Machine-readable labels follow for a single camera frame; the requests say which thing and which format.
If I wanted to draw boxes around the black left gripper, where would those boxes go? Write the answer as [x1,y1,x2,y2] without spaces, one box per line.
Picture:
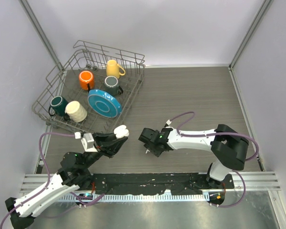
[81,131,128,170]

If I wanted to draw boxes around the white earbud charging case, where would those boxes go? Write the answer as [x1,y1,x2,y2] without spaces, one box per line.
[113,125,130,139]

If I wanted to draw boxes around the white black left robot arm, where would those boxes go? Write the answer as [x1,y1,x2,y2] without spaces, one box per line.
[5,128,129,229]

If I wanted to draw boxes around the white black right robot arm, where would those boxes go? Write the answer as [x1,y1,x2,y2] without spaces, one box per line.
[138,124,249,189]

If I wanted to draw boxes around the blue plate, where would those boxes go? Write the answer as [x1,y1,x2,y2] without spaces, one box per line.
[87,89,122,118]

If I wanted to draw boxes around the cream ribbed mug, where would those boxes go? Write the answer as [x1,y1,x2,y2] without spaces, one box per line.
[65,101,88,123]

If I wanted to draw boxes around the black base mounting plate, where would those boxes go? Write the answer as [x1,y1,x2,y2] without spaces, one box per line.
[92,173,235,196]

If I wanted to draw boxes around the grey mug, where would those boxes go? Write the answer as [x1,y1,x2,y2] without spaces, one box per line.
[104,76,123,96]

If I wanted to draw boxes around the dark green mug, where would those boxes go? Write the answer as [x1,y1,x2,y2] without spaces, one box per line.
[48,96,69,117]

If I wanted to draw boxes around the orange mug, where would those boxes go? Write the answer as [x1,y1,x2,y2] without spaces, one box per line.
[79,71,94,91]

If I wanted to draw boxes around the yellow mug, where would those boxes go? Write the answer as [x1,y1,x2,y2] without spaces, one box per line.
[106,60,126,79]

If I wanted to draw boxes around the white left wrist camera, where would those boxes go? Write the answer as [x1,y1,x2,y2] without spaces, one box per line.
[81,133,97,152]

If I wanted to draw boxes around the white slotted cable duct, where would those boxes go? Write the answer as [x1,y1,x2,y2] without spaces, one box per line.
[59,193,210,202]

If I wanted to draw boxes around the grey wire dish rack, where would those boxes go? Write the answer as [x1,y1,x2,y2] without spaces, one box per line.
[31,40,145,133]

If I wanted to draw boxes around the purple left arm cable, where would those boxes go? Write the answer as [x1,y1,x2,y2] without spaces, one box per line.
[0,132,82,229]

